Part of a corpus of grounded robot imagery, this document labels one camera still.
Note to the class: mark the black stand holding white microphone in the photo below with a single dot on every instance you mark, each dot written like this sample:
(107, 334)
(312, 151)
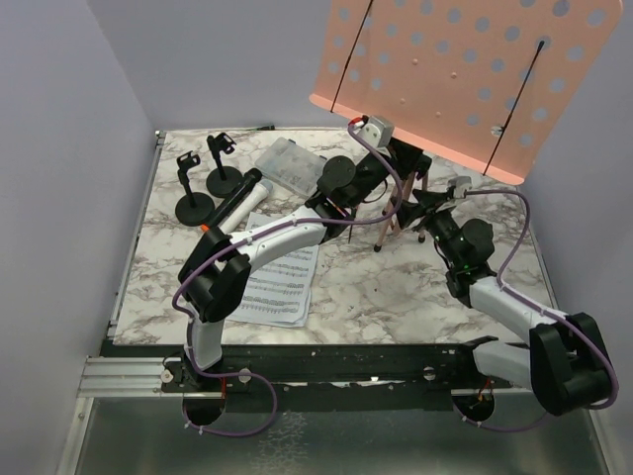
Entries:
(194, 208)

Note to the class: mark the clear plastic screw box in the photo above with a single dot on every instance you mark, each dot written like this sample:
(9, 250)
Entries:
(291, 166)

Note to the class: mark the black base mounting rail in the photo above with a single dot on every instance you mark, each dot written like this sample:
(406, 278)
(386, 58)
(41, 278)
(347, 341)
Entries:
(310, 377)

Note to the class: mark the white microphone silver grille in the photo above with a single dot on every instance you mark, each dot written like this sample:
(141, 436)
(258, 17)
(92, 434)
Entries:
(258, 194)

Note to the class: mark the black round microphone stand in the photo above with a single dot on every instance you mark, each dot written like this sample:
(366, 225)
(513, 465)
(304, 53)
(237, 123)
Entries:
(223, 179)

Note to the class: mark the pink tripod music stand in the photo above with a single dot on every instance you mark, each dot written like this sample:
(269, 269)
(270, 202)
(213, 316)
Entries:
(479, 83)

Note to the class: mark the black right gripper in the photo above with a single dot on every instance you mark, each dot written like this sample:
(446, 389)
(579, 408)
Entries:
(408, 212)

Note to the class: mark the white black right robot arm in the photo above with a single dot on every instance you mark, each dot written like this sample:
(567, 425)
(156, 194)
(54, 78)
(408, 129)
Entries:
(563, 360)

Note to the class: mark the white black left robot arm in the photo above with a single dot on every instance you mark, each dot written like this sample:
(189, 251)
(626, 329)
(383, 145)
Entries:
(214, 277)

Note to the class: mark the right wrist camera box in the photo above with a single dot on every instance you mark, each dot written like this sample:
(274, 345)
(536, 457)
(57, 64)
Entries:
(459, 187)

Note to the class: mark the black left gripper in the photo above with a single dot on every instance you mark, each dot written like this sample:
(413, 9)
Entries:
(402, 156)

